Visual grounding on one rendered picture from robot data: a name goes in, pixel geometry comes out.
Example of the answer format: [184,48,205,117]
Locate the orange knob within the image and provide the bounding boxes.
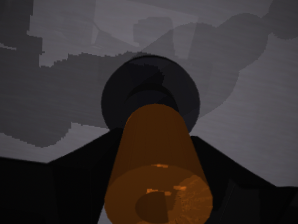
[104,104,213,224]

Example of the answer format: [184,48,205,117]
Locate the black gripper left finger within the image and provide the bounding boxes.
[0,127,123,224]

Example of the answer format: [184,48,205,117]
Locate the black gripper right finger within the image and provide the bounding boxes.
[191,136,298,224]

